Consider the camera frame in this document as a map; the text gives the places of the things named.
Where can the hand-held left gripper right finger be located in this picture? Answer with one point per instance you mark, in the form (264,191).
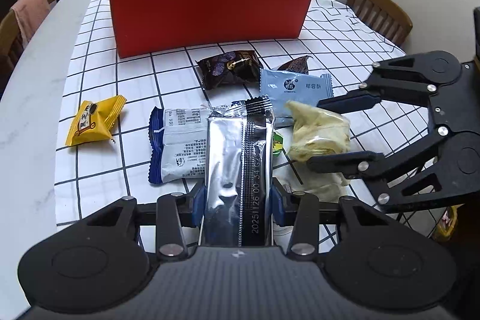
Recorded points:
(277,205)

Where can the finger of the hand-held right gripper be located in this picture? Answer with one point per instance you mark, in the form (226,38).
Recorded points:
(341,160)
(348,102)

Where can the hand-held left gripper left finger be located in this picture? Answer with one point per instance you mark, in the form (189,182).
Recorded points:
(198,205)

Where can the pale yellow snack packet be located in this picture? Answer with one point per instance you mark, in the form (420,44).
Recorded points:
(318,132)

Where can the silver foil snack packet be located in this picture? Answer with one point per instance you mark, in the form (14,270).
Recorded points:
(225,162)

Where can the black gold snack packet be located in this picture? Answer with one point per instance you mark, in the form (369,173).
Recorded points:
(228,69)

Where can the red cardboard box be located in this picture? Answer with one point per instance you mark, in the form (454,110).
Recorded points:
(210,16)

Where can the clear plastic wrapper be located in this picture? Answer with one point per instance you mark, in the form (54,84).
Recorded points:
(322,190)

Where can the light blue snack packet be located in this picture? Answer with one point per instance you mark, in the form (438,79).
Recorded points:
(292,87)

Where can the white blue snack packet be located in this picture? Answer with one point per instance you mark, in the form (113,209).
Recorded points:
(180,147)

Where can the brown snack packet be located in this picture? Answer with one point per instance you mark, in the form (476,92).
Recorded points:
(296,66)

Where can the wooden chair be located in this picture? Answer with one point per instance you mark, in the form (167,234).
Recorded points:
(378,10)
(7,39)

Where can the yellow bag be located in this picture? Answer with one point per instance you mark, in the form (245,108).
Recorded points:
(445,224)

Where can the white grid tablecloth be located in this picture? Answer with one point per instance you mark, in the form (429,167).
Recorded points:
(112,50)

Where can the pink towel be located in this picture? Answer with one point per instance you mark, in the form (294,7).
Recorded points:
(32,12)

